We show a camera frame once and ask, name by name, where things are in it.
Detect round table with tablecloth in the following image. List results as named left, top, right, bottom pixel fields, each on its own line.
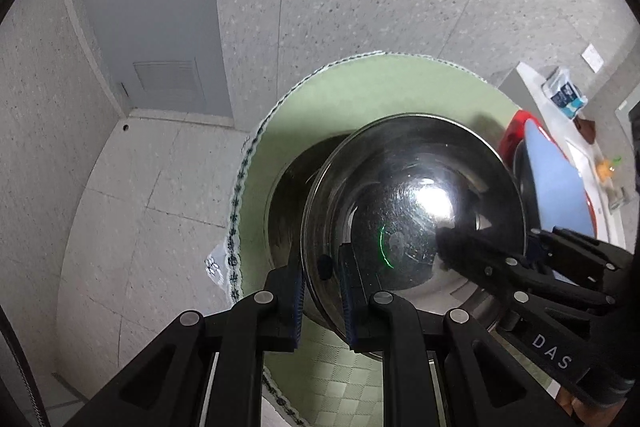
left=226, top=50, right=576, bottom=427

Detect blue plastic plate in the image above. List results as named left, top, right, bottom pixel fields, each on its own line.
left=522, top=119, right=596, bottom=237

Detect white sink counter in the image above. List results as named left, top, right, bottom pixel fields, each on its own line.
left=499, top=62, right=632, bottom=251

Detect blue white packet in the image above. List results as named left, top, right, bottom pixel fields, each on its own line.
left=541, top=67, right=588, bottom=120

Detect red plastic basin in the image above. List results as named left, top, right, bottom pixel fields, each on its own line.
left=498, top=109, right=597, bottom=237

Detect steel faucet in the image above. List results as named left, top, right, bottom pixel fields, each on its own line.
left=606, top=186, right=628, bottom=212

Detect orange bottle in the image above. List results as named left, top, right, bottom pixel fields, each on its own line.
left=596, top=156, right=622, bottom=183

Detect large steel bowl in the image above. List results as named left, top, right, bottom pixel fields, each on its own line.
left=264, top=133, right=516, bottom=348

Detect grey door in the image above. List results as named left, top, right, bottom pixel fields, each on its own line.
left=79, top=0, right=233, bottom=127

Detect dark red cloth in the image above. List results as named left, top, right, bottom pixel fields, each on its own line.
left=574, top=116, right=597, bottom=145

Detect person hand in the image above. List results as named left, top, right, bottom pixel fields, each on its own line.
left=555, top=387, right=602, bottom=426

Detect white wall socket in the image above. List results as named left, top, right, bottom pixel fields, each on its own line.
left=582, top=43, right=604, bottom=74

